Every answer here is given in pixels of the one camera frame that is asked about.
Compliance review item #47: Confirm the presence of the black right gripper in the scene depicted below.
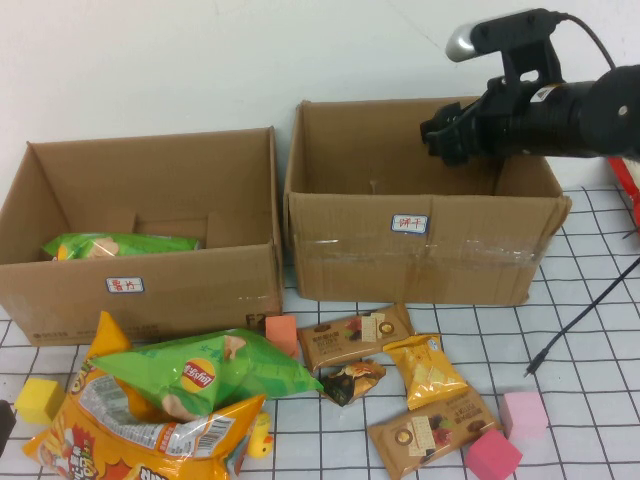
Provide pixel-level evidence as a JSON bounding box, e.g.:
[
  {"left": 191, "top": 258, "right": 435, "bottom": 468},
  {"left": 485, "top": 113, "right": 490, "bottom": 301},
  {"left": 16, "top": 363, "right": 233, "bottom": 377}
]
[{"left": 419, "top": 74, "right": 531, "bottom": 166}]

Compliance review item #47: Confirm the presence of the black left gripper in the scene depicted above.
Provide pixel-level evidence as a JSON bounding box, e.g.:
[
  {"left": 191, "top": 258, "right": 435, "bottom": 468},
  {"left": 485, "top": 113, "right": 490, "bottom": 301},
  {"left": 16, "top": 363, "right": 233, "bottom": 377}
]
[{"left": 0, "top": 399, "right": 16, "bottom": 446}]

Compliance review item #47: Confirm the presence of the large green Lay's chip bag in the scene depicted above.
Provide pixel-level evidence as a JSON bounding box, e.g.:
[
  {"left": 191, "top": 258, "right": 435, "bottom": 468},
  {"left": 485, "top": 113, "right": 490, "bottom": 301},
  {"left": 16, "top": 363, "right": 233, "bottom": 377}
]
[{"left": 42, "top": 232, "right": 201, "bottom": 262}]

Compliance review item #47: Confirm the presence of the dark brown gold snack packet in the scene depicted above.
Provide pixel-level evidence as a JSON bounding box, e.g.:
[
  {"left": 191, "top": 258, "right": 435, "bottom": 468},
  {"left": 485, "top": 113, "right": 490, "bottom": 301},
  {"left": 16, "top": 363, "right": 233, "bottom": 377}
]
[{"left": 319, "top": 358, "right": 387, "bottom": 407}]

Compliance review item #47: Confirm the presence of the red snack packet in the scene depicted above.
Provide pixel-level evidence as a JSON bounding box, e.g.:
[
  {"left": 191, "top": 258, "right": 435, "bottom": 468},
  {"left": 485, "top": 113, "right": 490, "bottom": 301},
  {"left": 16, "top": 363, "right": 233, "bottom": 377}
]
[{"left": 606, "top": 155, "right": 640, "bottom": 229}]

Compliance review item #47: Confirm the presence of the yellow foam cube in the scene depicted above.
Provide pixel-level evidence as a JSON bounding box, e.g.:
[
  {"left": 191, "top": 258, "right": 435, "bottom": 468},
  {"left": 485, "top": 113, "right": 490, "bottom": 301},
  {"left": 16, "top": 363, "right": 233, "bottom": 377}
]
[{"left": 14, "top": 377, "right": 67, "bottom": 426}]

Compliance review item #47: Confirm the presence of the orange chip bag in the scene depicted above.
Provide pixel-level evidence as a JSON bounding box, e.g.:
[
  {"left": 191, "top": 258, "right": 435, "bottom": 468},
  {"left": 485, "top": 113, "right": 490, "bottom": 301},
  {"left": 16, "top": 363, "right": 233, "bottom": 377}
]
[{"left": 23, "top": 310, "right": 269, "bottom": 480}]

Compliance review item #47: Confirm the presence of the white label on taped box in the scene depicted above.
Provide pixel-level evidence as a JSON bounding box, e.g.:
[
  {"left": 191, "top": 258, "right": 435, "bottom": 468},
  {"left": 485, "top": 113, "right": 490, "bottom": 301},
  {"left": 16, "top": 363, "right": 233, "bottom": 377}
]
[{"left": 389, "top": 213, "right": 430, "bottom": 235}]

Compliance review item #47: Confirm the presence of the clear packing tape strip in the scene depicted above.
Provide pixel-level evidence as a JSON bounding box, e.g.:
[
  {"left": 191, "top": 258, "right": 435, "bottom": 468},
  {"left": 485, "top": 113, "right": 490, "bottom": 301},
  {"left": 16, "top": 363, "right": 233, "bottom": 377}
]
[{"left": 294, "top": 238, "right": 539, "bottom": 274}]

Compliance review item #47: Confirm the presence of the tall taped cardboard box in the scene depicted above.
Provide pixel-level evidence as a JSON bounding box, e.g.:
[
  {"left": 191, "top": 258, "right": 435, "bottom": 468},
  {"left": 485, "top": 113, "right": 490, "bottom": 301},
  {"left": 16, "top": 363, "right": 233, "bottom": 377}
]
[{"left": 282, "top": 91, "right": 572, "bottom": 306}]

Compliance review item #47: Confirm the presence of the white label on low box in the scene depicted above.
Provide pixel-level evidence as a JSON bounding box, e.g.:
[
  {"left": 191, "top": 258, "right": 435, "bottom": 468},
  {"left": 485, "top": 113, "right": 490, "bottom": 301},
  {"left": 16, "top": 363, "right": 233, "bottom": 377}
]
[{"left": 105, "top": 276, "right": 146, "bottom": 295}]

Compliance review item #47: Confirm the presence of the yellow cracker packet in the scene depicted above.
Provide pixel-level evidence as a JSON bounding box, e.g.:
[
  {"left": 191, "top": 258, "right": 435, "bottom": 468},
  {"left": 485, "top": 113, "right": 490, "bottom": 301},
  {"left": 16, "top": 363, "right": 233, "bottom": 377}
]
[{"left": 382, "top": 334, "right": 469, "bottom": 411}]

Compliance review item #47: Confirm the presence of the brown biscuit packet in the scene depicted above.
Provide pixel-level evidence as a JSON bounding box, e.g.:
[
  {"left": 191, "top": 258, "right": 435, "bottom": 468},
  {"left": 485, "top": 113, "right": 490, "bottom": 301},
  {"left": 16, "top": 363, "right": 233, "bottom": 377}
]
[
  {"left": 368, "top": 389, "right": 503, "bottom": 479},
  {"left": 297, "top": 303, "right": 416, "bottom": 372}
]

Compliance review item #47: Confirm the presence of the small green Lay's chip bag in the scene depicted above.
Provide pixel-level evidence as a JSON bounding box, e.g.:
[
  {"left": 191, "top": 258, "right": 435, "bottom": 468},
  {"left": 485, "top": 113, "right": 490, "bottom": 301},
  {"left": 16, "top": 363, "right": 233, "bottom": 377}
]
[{"left": 89, "top": 327, "right": 325, "bottom": 419}]

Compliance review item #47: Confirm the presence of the yellow rubber duck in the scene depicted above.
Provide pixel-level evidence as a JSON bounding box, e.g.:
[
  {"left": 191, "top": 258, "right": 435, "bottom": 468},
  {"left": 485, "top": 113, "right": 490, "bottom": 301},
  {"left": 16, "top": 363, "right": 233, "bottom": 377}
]
[{"left": 247, "top": 410, "right": 275, "bottom": 459}]

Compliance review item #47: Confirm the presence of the orange foam block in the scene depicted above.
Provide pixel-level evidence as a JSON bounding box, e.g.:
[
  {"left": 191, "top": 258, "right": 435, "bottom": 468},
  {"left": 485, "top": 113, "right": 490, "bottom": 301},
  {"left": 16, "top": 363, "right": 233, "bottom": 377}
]
[{"left": 263, "top": 315, "right": 300, "bottom": 357}]

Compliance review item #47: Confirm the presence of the light pink foam cube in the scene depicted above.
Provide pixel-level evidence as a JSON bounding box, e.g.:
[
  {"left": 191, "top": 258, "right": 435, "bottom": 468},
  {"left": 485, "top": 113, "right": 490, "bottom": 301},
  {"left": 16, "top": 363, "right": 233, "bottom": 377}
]
[{"left": 499, "top": 391, "right": 549, "bottom": 441}]

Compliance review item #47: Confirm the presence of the low wide cardboard box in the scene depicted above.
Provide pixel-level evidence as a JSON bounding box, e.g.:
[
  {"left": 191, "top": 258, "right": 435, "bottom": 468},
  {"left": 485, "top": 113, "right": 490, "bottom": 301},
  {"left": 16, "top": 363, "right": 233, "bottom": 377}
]
[{"left": 0, "top": 125, "right": 285, "bottom": 347}]

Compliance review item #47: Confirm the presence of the white grid tablecloth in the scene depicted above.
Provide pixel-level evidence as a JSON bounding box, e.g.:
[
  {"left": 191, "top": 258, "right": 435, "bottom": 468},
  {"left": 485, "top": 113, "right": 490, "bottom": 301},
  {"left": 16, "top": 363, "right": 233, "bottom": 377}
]
[{"left": 0, "top": 185, "right": 640, "bottom": 480}]

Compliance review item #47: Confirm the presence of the dark pink foam cube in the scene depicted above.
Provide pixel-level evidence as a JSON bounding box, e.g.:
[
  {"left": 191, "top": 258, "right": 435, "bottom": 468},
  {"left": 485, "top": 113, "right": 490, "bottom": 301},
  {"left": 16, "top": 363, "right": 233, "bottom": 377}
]
[{"left": 467, "top": 428, "right": 524, "bottom": 475}]

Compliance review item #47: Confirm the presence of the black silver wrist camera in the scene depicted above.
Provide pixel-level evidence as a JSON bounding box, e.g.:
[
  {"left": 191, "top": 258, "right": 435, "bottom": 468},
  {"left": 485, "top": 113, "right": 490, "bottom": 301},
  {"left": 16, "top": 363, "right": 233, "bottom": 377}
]
[{"left": 445, "top": 8, "right": 566, "bottom": 91}]

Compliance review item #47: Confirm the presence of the black camera cable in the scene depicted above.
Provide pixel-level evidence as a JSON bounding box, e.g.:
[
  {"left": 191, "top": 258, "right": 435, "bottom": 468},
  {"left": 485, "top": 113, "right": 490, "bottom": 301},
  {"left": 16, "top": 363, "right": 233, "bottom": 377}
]
[{"left": 553, "top": 13, "right": 620, "bottom": 70}]

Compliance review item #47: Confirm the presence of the black loose USB cable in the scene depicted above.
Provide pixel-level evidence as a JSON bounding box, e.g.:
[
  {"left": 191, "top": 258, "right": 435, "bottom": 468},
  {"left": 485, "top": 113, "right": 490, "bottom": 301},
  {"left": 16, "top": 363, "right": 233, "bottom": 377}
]
[{"left": 523, "top": 224, "right": 640, "bottom": 379}]

